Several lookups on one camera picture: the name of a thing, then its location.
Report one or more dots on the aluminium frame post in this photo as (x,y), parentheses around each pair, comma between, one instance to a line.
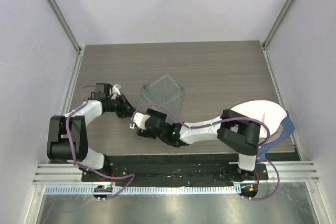
(64,25)
(277,23)

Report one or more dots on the blue checkered cloth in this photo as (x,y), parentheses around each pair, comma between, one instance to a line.
(288,128)

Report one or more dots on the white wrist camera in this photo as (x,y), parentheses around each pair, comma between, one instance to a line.
(139,120)
(115,90)

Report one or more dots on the slotted cable duct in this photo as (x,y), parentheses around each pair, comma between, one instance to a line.
(109,190)

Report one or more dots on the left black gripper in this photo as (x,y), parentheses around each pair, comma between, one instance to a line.
(126,110)

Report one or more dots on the right aluminium frame post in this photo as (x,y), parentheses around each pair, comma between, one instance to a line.
(277,23)

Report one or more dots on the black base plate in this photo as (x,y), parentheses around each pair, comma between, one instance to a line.
(190,170)

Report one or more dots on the grey napkin white stitching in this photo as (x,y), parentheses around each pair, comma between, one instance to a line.
(164,90)

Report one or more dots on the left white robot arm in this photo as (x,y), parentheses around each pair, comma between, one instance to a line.
(67,134)

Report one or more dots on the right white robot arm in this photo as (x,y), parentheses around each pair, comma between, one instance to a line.
(235,130)

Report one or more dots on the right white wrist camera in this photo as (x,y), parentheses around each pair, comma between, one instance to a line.
(139,120)

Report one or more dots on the white folded cloth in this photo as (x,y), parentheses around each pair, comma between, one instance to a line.
(265,111)

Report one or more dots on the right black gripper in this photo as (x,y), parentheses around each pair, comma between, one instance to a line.
(146,132)

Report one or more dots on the left aluminium frame post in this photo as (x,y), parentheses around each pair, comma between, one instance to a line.
(64,25)

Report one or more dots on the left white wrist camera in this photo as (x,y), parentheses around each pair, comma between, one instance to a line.
(115,90)

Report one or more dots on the beige folded cloth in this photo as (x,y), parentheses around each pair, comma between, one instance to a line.
(276,135)

